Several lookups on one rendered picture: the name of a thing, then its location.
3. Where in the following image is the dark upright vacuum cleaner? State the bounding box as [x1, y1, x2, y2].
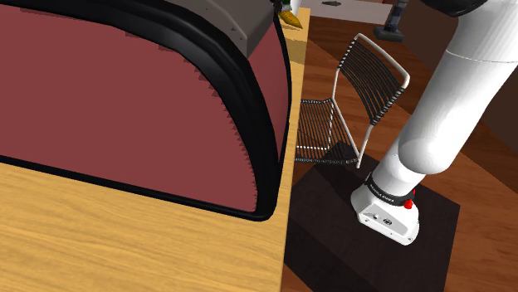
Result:
[372, 0, 412, 44]

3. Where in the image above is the white wire frame chair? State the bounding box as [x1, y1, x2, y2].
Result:
[294, 32, 411, 169]

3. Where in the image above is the dark robot stand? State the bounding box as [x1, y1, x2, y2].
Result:
[283, 153, 462, 292]

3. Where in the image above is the yellow and green figure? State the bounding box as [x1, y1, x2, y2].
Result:
[271, 0, 304, 30]

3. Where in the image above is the white rug with dark mark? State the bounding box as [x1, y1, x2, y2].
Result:
[309, 0, 394, 26]

